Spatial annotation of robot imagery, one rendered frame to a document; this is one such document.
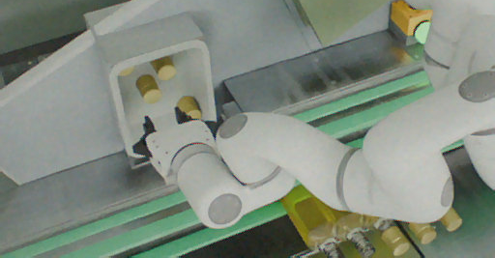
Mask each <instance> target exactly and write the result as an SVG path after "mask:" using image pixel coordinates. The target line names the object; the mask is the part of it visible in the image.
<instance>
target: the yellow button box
mask: <svg viewBox="0 0 495 258"><path fill-rule="evenodd" d="M431 15H432V10H428V11H420V10H416V9H414V8H412V7H410V6H409V5H408V4H406V3H405V2H404V1H402V0H398V1H395V2H392V5H391V15H390V18H391V23H390V28H391V29H392V30H393V31H394V32H395V34H396V35H397V36H398V37H399V38H400V39H401V40H402V42H403V43H404V44H405V45H406V46H409V45H412V44H415V43H420V42H419V41H418V40H417V39H416V38H415V37H414V28H415V27H416V25H417V24H418V23H420V22H421V21H424V20H428V21H430V19H431Z"/></svg>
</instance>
